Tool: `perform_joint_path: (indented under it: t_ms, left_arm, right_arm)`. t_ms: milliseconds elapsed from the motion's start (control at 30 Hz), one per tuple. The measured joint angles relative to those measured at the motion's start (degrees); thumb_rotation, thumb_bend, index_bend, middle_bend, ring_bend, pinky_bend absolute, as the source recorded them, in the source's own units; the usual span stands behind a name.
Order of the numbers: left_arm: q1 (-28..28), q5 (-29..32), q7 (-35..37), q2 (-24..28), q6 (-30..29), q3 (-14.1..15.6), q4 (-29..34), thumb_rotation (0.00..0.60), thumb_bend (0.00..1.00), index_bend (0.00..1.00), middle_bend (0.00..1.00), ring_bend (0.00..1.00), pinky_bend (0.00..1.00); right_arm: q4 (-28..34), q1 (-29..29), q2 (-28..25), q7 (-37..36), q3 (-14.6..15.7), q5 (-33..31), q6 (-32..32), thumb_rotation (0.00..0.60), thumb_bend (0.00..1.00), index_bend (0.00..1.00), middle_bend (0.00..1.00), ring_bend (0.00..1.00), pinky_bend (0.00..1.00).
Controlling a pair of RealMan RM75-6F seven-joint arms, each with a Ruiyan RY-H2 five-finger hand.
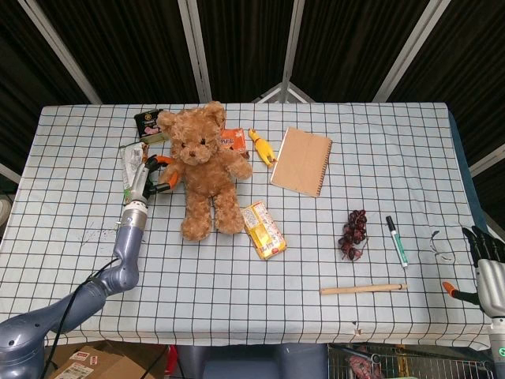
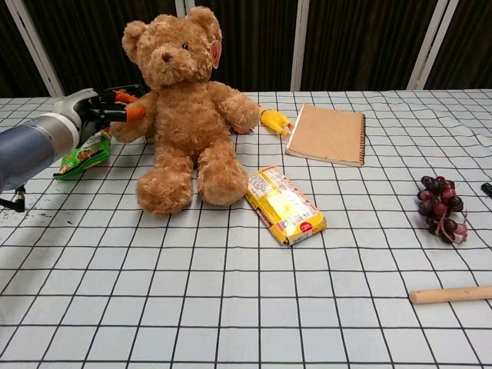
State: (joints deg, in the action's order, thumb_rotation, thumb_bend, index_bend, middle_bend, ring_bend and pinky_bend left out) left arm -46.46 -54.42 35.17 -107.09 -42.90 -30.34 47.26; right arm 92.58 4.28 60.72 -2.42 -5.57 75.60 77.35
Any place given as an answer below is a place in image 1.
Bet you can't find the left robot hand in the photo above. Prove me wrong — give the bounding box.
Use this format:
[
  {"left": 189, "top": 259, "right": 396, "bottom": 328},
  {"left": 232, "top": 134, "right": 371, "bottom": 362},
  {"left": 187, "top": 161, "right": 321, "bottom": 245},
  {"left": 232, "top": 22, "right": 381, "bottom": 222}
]
[{"left": 122, "top": 155, "right": 181, "bottom": 208}]

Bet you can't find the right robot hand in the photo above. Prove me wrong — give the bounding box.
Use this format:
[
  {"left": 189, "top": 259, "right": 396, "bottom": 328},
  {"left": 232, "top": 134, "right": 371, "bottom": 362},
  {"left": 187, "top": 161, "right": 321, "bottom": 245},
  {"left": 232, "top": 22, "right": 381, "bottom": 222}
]
[{"left": 441, "top": 225, "right": 505, "bottom": 319}]

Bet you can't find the brown teddy bear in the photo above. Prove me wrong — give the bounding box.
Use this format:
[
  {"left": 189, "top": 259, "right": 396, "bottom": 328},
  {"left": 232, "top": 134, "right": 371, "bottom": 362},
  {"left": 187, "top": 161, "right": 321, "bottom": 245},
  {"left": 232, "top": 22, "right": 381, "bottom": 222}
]
[{"left": 156, "top": 100, "right": 253, "bottom": 242}]

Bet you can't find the green white snack bag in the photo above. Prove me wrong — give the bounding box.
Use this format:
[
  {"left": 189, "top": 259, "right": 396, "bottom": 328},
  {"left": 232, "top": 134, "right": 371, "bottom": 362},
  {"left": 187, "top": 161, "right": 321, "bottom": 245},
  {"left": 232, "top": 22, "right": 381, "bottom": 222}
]
[{"left": 119, "top": 142, "right": 150, "bottom": 203}]

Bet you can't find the black luncheon meat tin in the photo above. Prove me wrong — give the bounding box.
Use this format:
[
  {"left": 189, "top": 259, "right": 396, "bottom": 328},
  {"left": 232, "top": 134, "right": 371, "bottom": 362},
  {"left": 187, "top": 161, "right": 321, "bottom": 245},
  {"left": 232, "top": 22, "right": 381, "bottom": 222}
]
[{"left": 133, "top": 109, "right": 169, "bottom": 144}]

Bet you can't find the orange snack packet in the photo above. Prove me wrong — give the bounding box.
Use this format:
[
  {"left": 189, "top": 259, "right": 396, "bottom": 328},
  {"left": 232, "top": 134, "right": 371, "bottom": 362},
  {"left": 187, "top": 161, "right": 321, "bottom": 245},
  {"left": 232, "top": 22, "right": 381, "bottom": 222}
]
[{"left": 219, "top": 126, "right": 250, "bottom": 156}]

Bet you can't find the green white marker pen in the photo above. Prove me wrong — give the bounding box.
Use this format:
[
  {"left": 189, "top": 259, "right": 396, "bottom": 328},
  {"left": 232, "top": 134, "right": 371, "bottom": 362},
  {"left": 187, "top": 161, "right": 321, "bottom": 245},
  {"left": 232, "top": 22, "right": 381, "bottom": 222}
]
[{"left": 385, "top": 215, "right": 410, "bottom": 268}]

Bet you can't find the yellow rubber chicken toy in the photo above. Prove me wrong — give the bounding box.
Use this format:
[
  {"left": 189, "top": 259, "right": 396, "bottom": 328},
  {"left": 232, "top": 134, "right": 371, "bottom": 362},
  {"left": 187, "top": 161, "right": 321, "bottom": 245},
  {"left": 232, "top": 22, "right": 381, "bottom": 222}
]
[{"left": 248, "top": 128, "right": 279, "bottom": 169}]

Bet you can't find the wooden stick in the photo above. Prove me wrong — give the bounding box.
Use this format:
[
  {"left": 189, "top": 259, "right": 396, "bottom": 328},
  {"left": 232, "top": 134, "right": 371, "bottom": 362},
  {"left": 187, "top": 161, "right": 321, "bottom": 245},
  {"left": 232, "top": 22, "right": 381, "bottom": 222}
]
[{"left": 319, "top": 283, "right": 409, "bottom": 296}]

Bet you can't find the yellow biscuit box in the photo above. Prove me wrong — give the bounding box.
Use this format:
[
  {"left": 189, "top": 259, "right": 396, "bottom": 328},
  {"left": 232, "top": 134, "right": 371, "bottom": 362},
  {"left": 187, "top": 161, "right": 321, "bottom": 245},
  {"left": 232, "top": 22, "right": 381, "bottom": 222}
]
[{"left": 241, "top": 201, "right": 288, "bottom": 261}]

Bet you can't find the dark red grape bunch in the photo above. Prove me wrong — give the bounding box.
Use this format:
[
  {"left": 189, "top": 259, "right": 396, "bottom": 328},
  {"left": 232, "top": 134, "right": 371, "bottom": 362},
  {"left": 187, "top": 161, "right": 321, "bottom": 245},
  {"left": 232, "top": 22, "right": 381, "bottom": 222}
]
[{"left": 337, "top": 209, "right": 371, "bottom": 261}]

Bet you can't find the brown spiral notebook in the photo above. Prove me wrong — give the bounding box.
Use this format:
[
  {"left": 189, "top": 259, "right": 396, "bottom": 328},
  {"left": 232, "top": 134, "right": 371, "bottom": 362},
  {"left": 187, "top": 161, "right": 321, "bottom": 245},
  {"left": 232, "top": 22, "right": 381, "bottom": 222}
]
[{"left": 269, "top": 126, "right": 334, "bottom": 198}]

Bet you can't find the white checkered tablecloth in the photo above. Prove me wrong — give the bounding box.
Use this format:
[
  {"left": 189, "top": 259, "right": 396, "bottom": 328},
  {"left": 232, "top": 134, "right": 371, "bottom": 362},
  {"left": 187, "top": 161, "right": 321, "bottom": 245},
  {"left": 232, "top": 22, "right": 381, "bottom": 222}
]
[{"left": 0, "top": 102, "right": 489, "bottom": 352}]

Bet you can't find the cardboard box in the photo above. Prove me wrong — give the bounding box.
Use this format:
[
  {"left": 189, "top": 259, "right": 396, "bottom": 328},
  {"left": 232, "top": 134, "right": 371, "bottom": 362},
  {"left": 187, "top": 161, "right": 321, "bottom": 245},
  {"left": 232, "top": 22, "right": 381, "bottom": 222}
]
[{"left": 43, "top": 340, "right": 166, "bottom": 379}]

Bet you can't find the blue grey chair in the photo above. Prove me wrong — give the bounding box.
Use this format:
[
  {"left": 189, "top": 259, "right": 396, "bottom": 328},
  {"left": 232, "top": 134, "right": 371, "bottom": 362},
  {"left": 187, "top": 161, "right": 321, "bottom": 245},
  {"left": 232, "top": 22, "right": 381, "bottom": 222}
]
[{"left": 175, "top": 343, "right": 329, "bottom": 379}]

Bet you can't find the wire shopping cart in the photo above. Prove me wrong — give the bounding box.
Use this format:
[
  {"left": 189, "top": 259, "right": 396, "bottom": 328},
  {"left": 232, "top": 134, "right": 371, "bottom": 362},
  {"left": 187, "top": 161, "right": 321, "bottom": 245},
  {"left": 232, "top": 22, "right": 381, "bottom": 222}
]
[{"left": 327, "top": 342, "right": 494, "bottom": 379}]

